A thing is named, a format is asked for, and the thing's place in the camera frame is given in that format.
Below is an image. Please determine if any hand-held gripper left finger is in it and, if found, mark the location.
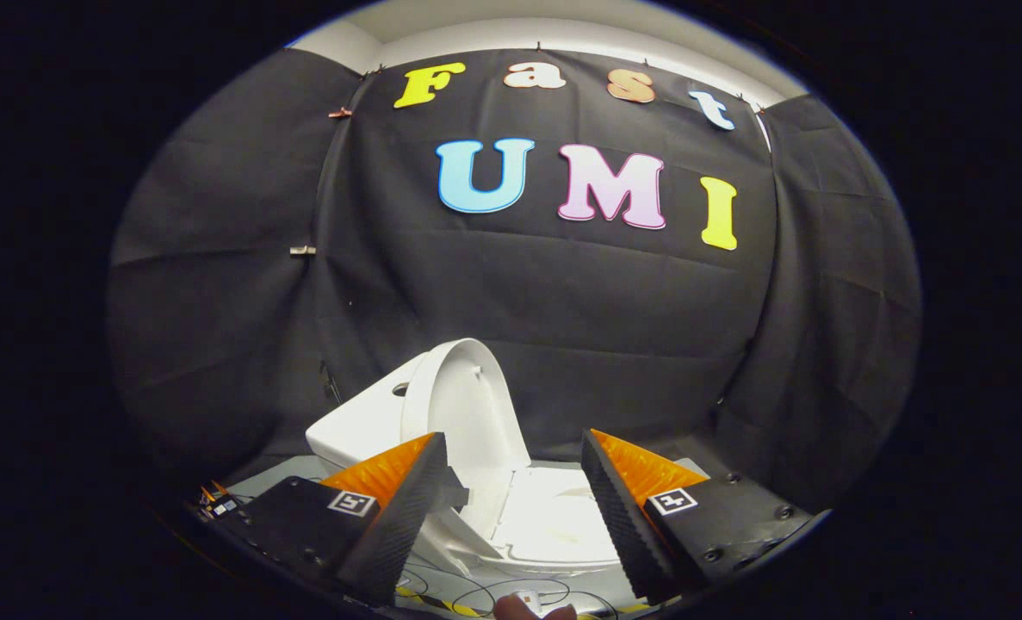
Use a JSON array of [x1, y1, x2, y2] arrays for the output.
[[216, 431, 449, 608]]

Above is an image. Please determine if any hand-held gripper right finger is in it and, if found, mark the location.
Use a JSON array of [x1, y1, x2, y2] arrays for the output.
[[579, 428, 822, 606]]

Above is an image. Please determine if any black lid lift handle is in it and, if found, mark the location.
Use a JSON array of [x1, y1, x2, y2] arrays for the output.
[[441, 468, 471, 516]]

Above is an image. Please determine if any white toilet lid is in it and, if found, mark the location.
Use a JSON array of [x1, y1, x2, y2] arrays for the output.
[[400, 337, 534, 540]]

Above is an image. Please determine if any white toilet seat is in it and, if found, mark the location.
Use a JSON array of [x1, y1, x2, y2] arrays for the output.
[[500, 465, 642, 576]]

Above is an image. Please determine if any white ceramic toilet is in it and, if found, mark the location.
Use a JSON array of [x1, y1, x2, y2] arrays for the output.
[[305, 350, 642, 578]]

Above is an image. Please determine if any black backdrop cloth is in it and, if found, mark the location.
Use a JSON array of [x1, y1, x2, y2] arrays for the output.
[[106, 47, 921, 518]]

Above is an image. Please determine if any black cable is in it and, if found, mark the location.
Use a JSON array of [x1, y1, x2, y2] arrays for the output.
[[399, 573, 580, 617]]

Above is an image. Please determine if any small dark device with wires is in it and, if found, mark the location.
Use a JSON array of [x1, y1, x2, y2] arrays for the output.
[[195, 480, 243, 524]]

